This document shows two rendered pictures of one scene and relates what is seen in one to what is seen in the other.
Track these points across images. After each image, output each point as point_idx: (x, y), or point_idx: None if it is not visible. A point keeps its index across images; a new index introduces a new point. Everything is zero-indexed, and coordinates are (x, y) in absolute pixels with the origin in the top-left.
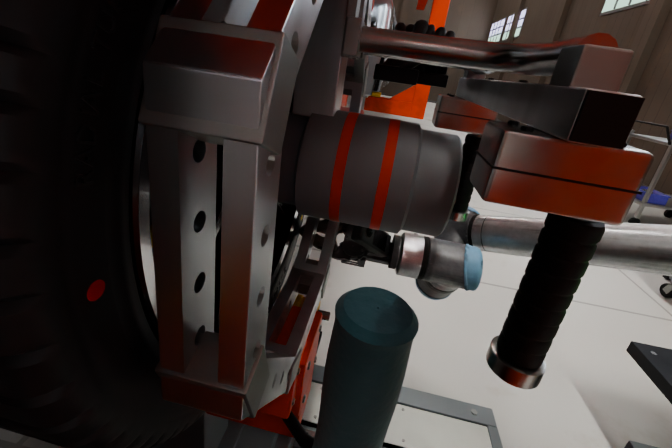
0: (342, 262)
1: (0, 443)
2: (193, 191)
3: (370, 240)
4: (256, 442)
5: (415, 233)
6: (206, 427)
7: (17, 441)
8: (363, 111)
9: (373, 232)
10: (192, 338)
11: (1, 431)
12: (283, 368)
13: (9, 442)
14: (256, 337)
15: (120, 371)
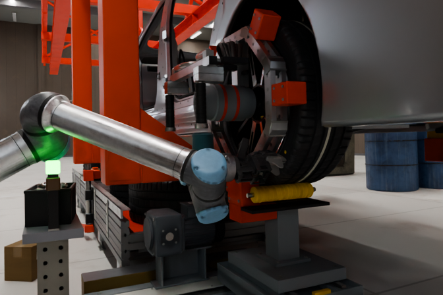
0: (263, 182)
1: (382, 292)
2: None
3: (238, 150)
4: (262, 265)
5: (226, 155)
6: (265, 225)
7: (379, 294)
8: (284, 81)
9: (239, 147)
10: (217, 122)
11: (390, 292)
12: (218, 149)
13: (380, 293)
14: (209, 120)
15: (223, 127)
